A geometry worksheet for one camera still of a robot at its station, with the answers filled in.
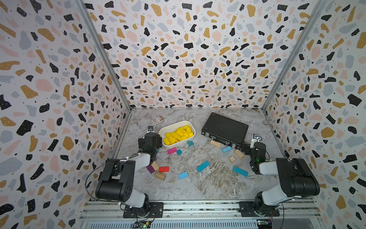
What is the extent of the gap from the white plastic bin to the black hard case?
10 centimetres

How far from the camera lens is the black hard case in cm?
99

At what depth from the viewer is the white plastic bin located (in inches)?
38.9
